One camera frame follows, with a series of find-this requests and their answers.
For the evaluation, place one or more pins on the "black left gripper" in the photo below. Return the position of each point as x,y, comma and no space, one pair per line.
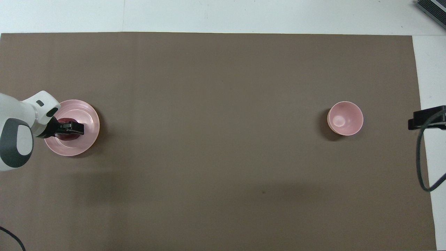
48,130

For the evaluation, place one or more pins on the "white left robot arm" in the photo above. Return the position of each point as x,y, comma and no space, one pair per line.
14,104

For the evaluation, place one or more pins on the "grey ribbed device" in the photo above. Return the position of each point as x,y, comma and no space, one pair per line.
433,10

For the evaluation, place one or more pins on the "brown paper table mat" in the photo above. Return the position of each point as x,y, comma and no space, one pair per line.
223,104

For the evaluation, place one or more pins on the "pink bowl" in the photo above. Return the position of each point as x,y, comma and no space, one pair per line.
346,118

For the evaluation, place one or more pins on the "dark red apple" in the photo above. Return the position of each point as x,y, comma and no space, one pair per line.
68,137

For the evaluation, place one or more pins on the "pink plate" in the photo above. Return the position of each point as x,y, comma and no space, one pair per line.
89,118

